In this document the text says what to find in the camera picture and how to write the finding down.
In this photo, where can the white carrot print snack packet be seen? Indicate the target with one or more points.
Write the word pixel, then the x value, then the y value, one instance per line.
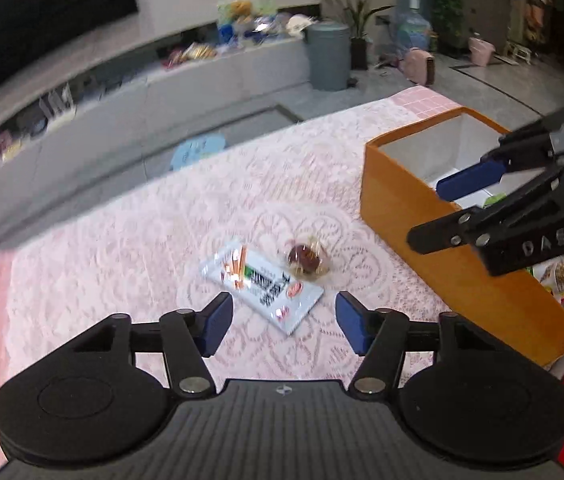
pixel 272 285

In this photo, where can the round brown snack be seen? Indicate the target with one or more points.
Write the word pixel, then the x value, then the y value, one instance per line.
pixel 307 259

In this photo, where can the potted plant in black pot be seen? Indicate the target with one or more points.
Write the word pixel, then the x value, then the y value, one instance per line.
pixel 359 35

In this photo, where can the black television screen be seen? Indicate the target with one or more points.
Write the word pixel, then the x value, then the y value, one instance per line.
pixel 37 25

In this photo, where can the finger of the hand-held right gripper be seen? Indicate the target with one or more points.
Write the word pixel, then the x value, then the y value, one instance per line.
pixel 454 232
pixel 467 181

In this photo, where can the orange cardboard box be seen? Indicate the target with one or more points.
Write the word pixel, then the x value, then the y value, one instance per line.
pixel 397 195

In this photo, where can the grey trash bin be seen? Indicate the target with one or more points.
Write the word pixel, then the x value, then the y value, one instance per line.
pixel 329 57

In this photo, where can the grey drawer cabinet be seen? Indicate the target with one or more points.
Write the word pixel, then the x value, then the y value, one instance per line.
pixel 487 10

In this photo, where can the long white low cabinet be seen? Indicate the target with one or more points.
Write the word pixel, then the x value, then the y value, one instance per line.
pixel 187 90

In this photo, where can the pile of snack bags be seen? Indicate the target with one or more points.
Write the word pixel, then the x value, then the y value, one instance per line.
pixel 192 54

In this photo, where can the green climbing plant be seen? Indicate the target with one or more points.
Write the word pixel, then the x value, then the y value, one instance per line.
pixel 444 5

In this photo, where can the pink lace blanket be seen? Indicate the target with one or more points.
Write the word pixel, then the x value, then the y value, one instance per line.
pixel 137 260

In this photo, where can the blue water jug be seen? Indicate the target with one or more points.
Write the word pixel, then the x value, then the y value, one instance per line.
pixel 413 30

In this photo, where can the brown teddy bear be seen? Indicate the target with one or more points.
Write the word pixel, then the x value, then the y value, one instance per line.
pixel 242 10

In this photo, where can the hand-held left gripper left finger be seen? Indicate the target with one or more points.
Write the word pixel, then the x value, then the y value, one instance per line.
pixel 214 322

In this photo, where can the light blue plastic stool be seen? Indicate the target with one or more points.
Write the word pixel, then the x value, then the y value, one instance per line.
pixel 197 151

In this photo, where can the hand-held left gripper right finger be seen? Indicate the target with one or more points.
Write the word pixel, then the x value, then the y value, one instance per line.
pixel 353 322

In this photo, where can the white step stool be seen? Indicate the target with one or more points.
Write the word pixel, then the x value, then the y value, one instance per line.
pixel 518 54

